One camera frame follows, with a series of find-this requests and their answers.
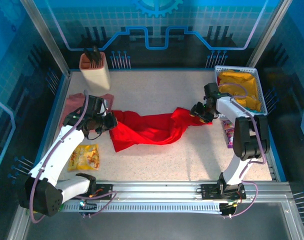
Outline aluminium rail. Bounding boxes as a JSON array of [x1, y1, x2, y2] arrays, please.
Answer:
[[59, 181, 293, 216]]

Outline white slotted cable duct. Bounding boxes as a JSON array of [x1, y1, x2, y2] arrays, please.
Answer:
[[60, 201, 223, 215]]

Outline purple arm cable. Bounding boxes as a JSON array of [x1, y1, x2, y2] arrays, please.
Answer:
[[29, 89, 118, 224], [216, 83, 268, 220]]

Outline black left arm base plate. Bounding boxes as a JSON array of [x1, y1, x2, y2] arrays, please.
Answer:
[[66, 183, 113, 201]]

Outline white plastic basket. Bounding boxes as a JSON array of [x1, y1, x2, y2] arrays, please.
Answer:
[[213, 65, 268, 117]]

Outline pink folded t-shirt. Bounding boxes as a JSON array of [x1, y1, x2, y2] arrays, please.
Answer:
[[59, 92, 115, 128]]

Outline aluminium frame post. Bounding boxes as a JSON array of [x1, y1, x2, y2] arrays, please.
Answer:
[[246, 0, 293, 68], [19, 0, 72, 76]]

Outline red printed t-shirt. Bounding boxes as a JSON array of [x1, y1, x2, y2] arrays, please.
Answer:
[[108, 106, 213, 153]]

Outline yellow snack bag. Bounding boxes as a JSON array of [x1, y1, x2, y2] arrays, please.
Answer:
[[67, 143, 101, 172]]

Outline yellow t-shirt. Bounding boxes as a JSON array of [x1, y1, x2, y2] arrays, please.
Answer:
[[218, 70, 262, 112]]

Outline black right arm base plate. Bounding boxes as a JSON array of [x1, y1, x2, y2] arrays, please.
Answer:
[[200, 182, 247, 201]]

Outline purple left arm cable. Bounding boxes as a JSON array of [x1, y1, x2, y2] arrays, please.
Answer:
[[29, 89, 118, 224]]

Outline purple snack packet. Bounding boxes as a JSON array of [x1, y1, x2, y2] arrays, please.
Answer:
[[221, 119, 237, 149]]

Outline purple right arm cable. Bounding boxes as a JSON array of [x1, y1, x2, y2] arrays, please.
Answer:
[[216, 83, 268, 220]]

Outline beige utensil holder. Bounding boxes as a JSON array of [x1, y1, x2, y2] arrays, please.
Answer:
[[78, 51, 112, 93]]

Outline small black controller board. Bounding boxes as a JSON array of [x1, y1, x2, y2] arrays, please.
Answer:
[[219, 201, 240, 220], [78, 199, 98, 218]]

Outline black utensils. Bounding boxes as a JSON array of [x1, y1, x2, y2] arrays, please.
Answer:
[[83, 45, 102, 67]]

